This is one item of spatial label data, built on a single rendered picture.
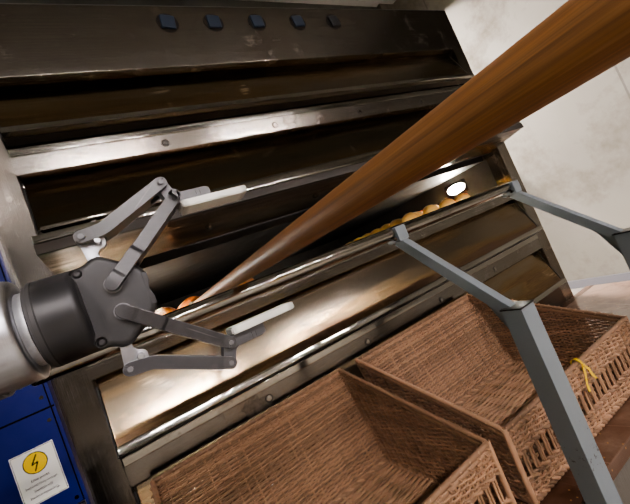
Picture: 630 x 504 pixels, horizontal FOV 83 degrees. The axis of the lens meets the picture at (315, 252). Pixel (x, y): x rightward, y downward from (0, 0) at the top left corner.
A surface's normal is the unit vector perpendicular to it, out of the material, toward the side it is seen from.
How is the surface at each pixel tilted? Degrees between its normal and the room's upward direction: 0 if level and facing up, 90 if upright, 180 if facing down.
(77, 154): 90
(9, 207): 90
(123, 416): 70
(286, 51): 90
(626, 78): 90
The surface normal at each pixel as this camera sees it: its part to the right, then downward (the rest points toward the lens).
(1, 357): 0.51, 0.09
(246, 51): 0.42, -0.22
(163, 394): 0.26, -0.53
